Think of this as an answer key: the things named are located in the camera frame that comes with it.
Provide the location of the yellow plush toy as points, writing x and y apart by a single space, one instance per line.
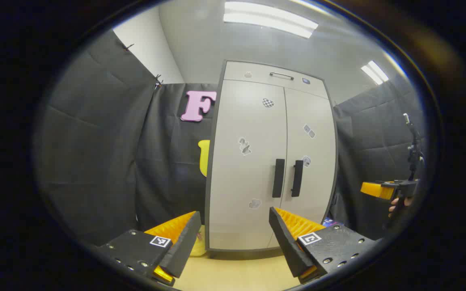
198 248

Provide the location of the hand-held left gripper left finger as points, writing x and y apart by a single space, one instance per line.
184 246

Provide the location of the grey double-door shoe cabinet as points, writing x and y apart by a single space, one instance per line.
237 252

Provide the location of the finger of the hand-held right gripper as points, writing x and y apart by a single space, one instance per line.
374 190

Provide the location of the grey cabinet drawer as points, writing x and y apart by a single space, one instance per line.
257 74

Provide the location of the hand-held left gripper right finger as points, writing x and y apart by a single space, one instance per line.
287 246

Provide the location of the small ceiling light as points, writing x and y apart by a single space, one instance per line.
374 72

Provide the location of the black backdrop cloth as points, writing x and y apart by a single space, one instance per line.
95 161
370 153

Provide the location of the grey shoe cabinet door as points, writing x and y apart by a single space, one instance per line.
316 182
241 182

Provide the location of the blue cover book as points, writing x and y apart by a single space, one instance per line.
332 222

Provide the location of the long ceiling light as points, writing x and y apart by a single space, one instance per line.
269 20

